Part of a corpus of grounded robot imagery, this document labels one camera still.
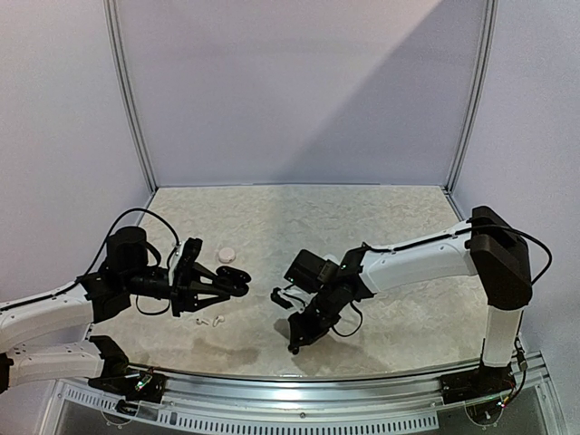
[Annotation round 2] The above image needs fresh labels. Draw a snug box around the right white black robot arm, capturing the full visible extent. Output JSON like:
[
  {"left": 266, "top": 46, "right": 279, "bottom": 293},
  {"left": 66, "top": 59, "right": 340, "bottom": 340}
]
[{"left": 285, "top": 206, "right": 533, "bottom": 395}]

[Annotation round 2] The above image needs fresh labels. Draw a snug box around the black oval charging case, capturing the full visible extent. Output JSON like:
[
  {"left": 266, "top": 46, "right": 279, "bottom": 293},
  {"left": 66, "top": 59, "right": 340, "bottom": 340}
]
[{"left": 213, "top": 266, "right": 252, "bottom": 297}]

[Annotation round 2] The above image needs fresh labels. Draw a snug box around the right metal corner post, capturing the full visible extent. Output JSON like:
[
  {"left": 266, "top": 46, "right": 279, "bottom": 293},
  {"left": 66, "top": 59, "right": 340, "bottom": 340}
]
[{"left": 443, "top": 0, "right": 498, "bottom": 197}]

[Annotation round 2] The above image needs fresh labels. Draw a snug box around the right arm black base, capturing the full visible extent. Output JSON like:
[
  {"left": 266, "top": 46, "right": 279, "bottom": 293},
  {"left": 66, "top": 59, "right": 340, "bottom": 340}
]
[{"left": 439, "top": 365, "right": 516, "bottom": 404}]

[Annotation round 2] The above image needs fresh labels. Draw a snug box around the aluminium front rail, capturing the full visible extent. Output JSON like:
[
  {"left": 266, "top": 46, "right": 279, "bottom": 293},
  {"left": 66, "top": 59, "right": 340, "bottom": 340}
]
[{"left": 43, "top": 353, "right": 563, "bottom": 434}]

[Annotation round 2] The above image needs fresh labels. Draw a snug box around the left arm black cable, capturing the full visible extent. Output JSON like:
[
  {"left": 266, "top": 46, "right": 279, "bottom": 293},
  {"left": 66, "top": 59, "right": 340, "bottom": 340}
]
[{"left": 76, "top": 207, "right": 180, "bottom": 316}]

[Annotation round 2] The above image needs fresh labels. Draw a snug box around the left metal corner post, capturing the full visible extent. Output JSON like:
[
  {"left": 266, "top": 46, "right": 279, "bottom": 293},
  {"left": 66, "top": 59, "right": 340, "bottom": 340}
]
[{"left": 103, "top": 0, "right": 159, "bottom": 194}]

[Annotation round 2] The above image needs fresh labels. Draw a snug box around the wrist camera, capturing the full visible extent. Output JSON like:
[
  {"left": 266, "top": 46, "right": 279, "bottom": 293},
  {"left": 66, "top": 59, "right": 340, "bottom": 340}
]
[
  {"left": 270, "top": 285, "right": 313, "bottom": 312},
  {"left": 168, "top": 237, "right": 203, "bottom": 289}
]

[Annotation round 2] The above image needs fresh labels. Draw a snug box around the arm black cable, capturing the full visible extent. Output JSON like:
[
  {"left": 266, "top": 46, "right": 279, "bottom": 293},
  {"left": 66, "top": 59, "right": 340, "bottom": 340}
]
[
  {"left": 76, "top": 207, "right": 180, "bottom": 316},
  {"left": 280, "top": 217, "right": 555, "bottom": 339}
]

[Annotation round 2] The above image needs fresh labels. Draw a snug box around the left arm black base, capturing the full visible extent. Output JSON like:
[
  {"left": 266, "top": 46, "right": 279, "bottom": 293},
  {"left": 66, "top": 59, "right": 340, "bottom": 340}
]
[{"left": 88, "top": 368, "right": 169, "bottom": 403}]

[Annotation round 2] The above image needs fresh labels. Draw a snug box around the pink round charging case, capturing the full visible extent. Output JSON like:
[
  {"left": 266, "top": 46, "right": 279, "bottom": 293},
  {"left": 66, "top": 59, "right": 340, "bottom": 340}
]
[{"left": 217, "top": 246, "right": 237, "bottom": 264}]

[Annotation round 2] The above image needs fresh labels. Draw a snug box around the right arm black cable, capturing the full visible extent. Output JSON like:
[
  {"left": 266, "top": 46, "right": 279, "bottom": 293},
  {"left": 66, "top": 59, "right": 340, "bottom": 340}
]
[{"left": 280, "top": 217, "right": 555, "bottom": 339}]

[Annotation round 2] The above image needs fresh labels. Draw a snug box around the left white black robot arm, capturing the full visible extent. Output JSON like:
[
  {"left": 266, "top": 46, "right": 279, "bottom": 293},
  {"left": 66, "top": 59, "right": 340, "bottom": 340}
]
[{"left": 1, "top": 226, "right": 251, "bottom": 403}]

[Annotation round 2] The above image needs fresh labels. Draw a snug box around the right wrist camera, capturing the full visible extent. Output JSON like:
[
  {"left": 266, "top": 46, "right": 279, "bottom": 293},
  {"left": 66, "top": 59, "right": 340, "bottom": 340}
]
[{"left": 270, "top": 285, "right": 313, "bottom": 312}]

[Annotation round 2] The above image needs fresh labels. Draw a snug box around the metal corner post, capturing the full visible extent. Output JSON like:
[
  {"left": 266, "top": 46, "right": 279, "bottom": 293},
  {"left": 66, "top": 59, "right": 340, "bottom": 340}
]
[
  {"left": 443, "top": 0, "right": 498, "bottom": 197},
  {"left": 103, "top": 0, "right": 159, "bottom": 194}
]

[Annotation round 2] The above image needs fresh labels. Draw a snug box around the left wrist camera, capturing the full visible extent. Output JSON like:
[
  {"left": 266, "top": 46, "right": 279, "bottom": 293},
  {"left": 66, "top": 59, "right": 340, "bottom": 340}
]
[{"left": 168, "top": 237, "right": 203, "bottom": 289}]

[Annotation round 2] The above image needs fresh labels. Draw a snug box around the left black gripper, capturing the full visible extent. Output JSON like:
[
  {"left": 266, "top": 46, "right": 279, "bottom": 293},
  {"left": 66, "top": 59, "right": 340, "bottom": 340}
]
[{"left": 122, "top": 262, "right": 230, "bottom": 317}]

